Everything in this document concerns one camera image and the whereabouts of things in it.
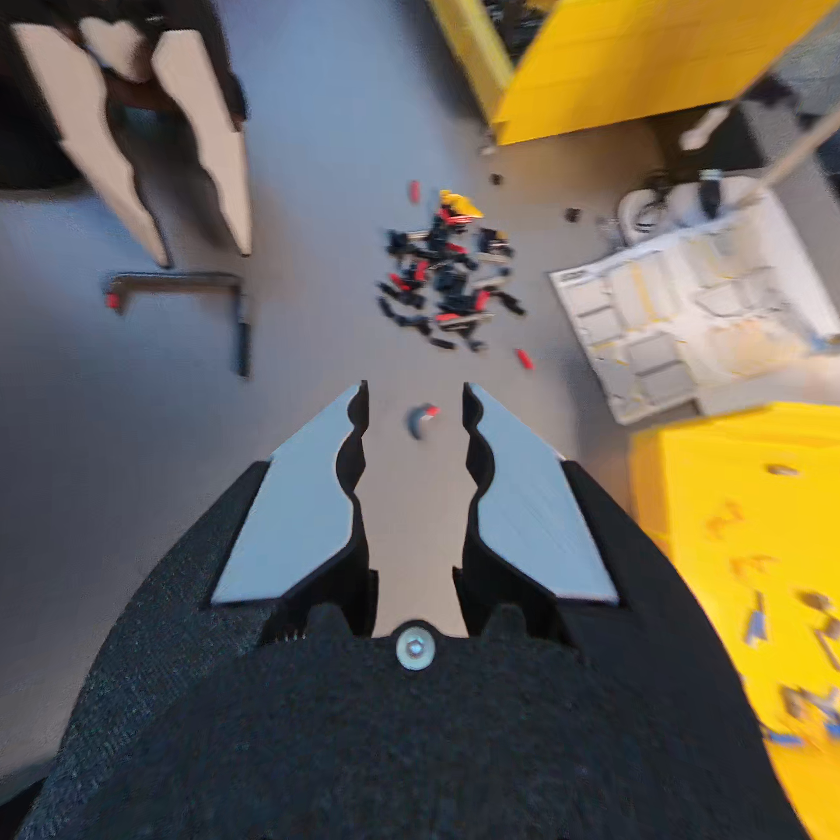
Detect white sticker sheet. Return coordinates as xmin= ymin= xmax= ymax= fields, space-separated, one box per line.
xmin=548 ymin=217 xmax=824 ymax=426

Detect grey desk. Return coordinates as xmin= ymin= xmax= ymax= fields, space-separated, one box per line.
xmin=0 ymin=0 xmax=788 ymax=788

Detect yellow storage bin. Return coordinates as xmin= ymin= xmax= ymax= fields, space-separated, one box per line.
xmin=629 ymin=402 xmax=840 ymax=840
xmin=427 ymin=0 xmax=840 ymax=147

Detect black usb cable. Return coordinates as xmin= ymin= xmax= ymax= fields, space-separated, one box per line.
xmin=630 ymin=169 xmax=723 ymax=234

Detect heap of dark grey bricks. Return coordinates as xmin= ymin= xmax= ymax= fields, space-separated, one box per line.
xmin=482 ymin=0 xmax=559 ymax=63

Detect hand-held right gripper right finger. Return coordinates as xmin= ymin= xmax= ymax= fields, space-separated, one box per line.
xmin=453 ymin=382 xmax=621 ymax=647

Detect scattered blue grey brick pins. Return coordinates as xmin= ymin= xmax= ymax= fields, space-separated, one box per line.
xmin=705 ymin=462 xmax=840 ymax=749

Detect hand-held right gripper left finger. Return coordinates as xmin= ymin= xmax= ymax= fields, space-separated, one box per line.
xmin=210 ymin=379 xmax=379 ymax=641

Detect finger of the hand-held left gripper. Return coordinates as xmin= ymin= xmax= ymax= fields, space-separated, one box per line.
xmin=151 ymin=29 xmax=253 ymax=257
xmin=12 ymin=23 xmax=173 ymax=269

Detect pile of black red pins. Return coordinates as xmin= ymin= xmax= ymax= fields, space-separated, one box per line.
xmin=375 ymin=213 xmax=527 ymax=352

